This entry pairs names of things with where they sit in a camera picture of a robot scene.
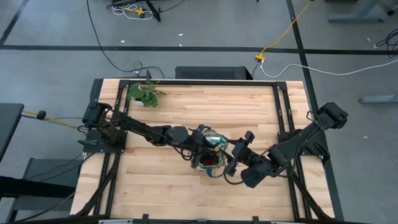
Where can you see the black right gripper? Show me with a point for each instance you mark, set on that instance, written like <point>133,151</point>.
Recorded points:
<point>244,152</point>

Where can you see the grey shelf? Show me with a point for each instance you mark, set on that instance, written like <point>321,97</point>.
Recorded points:
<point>40,168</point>

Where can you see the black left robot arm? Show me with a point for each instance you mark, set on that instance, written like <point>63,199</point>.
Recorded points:
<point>140,129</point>

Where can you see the black side table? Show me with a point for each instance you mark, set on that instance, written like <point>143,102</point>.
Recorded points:
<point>9,124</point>

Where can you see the grey floor bar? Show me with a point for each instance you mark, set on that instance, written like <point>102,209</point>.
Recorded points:
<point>379,99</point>

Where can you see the green potted plant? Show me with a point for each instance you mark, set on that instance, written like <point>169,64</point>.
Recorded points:
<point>144,95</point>

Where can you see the black perforated box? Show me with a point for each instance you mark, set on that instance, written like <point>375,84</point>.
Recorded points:
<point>211,73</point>

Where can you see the shiny green plastic item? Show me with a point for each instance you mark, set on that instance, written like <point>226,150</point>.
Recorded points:
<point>216,141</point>

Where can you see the clear bowl with garden items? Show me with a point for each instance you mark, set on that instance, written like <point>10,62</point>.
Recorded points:
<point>201,168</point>

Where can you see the red gardening glove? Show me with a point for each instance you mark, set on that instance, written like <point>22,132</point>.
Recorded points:
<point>210,160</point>

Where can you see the black tripod leg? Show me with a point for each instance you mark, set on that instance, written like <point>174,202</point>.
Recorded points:
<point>154,11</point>

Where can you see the black beam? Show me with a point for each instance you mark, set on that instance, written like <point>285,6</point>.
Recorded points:
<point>31,186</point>

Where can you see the black aluminium table frame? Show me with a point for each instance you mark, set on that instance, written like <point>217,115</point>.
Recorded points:
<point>202,83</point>

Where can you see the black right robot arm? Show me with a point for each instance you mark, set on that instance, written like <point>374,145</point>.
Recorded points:
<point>295,143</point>

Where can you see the grey table base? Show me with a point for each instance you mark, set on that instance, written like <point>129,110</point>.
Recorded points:
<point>357,15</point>

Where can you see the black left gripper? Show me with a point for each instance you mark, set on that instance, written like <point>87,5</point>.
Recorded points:
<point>196,143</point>

